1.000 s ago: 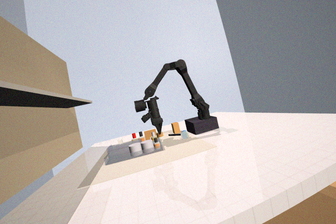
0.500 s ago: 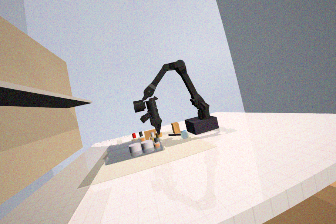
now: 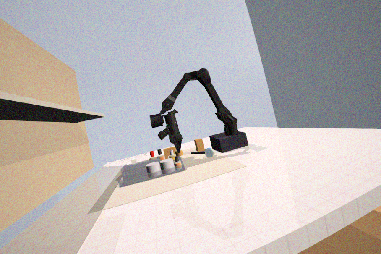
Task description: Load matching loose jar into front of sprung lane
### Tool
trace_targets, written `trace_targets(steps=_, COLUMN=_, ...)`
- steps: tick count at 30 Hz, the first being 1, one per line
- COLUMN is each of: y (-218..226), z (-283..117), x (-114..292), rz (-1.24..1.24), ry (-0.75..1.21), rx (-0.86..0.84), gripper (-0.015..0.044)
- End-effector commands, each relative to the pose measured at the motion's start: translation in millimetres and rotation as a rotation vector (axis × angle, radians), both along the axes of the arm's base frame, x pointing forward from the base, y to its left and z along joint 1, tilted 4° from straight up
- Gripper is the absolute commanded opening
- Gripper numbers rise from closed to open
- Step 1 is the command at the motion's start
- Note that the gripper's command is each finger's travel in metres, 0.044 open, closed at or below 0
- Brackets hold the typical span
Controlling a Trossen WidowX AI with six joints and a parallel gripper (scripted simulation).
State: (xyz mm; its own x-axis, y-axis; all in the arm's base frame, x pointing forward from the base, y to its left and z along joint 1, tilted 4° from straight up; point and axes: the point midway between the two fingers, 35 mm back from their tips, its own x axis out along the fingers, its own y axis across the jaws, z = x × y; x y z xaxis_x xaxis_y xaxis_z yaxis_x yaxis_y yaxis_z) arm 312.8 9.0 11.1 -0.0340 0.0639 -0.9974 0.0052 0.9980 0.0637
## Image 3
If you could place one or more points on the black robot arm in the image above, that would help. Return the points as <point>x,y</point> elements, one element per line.
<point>204,78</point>

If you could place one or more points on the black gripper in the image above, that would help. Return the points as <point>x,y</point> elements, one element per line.
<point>175,137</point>

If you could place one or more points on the white jar with black lid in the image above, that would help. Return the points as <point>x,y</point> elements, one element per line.
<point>160,154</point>

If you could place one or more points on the tan rectangular block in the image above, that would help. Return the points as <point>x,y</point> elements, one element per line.
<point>199,145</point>

